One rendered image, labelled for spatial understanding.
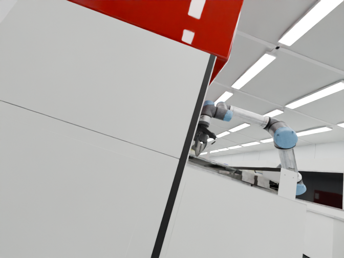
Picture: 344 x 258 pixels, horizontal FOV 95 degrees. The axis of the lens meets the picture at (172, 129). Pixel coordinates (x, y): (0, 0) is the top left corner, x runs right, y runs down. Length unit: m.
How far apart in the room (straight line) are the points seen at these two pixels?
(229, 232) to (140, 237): 0.41
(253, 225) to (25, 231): 0.77
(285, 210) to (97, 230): 0.76
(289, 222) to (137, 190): 0.69
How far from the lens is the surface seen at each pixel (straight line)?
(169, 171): 0.49
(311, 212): 4.39
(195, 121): 0.52
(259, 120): 1.23
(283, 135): 1.14
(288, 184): 1.02
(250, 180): 1.10
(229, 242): 0.81
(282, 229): 0.93
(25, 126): 0.60
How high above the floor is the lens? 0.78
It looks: 14 degrees up
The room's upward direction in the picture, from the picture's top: 18 degrees clockwise
